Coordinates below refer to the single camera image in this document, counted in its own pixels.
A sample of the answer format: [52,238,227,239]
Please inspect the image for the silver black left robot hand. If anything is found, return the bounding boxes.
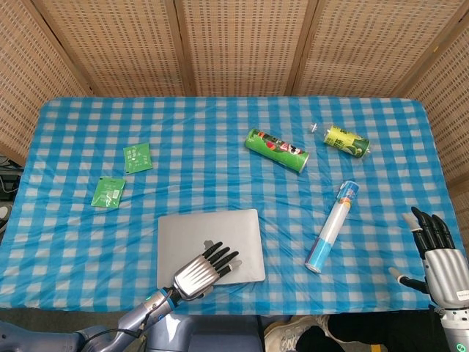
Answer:
[171,241,243,302]

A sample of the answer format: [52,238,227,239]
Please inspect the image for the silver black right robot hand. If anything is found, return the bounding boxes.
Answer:
[388,207,469,311]

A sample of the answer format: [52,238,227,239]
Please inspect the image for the silver laptop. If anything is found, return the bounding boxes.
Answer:
[156,208,266,290]

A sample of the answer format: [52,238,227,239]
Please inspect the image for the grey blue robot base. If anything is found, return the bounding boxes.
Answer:
[141,314,265,352]

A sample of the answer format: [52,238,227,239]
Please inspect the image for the black trousers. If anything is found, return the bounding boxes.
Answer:
[295,314,446,352]

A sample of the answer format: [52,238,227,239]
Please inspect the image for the grey white sneaker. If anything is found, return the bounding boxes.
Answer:
[263,315,330,352]

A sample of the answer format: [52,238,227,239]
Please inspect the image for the blue white checked tablecloth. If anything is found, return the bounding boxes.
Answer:
[0,95,469,317]

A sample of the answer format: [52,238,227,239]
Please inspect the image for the blue white tube roll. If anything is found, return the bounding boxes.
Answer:
[305,180,360,274]

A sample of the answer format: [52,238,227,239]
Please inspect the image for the green sachet with white label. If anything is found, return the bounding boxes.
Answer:
[90,176,127,209]

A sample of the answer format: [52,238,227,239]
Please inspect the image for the green tea sachet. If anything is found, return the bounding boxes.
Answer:
[122,142,154,174]

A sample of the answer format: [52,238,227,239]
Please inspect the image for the green chips can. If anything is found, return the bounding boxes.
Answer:
[244,128,311,174]

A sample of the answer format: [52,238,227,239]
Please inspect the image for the yellow-green snack can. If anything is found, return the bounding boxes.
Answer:
[310,123,371,160]

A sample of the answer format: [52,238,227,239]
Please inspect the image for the grey shoe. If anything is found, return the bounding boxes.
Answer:
[0,204,14,230]

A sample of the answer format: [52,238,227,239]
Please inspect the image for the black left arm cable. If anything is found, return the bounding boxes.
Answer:
[82,317,149,345]

